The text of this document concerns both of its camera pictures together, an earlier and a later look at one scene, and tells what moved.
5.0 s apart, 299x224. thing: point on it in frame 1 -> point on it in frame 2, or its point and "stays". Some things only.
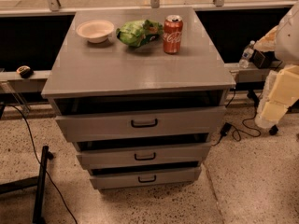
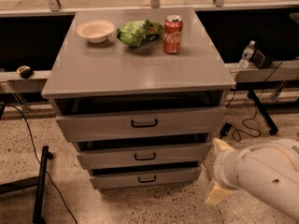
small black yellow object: (24, 71) stays
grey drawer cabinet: (141, 95) stays
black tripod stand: (38, 182) stays
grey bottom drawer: (147, 176) stays
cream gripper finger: (274, 111) -> (218, 195)
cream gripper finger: (286, 86) -> (221, 144)
